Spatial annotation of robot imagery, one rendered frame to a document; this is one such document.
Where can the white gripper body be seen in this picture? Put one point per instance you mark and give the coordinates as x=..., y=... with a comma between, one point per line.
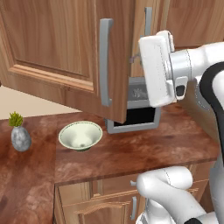
x=156, y=73

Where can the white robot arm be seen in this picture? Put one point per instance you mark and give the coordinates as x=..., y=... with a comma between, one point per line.
x=204, y=58

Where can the pale green bowl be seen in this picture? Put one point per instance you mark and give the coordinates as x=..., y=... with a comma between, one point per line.
x=80, y=135

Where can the wooden base cabinet door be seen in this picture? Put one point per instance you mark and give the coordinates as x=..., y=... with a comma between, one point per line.
x=99, y=211
x=198, y=189

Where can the grey toaster oven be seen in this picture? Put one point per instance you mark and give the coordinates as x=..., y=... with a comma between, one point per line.
x=137, y=116

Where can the wooden drawer front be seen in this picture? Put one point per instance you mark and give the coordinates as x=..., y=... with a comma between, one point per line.
x=113, y=185

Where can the green plant in grey vase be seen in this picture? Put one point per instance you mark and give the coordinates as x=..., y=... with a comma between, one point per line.
x=20, y=138

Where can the wooden wall cabinet door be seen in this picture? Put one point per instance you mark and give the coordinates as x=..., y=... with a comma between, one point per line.
x=140, y=43
x=52, y=43

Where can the wooden wall cabinet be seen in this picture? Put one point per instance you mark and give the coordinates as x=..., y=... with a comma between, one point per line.
x=195, y=20

